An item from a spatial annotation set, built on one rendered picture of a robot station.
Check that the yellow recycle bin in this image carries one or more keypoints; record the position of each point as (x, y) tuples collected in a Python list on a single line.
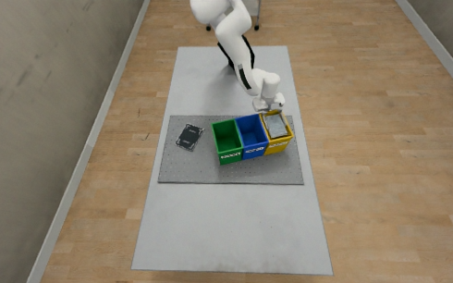
[(276, 144)]

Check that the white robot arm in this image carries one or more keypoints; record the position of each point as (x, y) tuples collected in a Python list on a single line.
[(228, 33)]

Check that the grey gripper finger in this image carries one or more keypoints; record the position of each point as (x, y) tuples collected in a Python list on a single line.
[(283, 119), (264, 113)]

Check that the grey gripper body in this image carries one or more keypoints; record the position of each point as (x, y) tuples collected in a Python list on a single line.
[(259, 103)]

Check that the green bin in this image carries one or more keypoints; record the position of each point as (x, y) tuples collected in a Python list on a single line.
[(227, 141)]

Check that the blue bin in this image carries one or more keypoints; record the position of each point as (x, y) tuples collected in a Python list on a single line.
[(252, 135)]

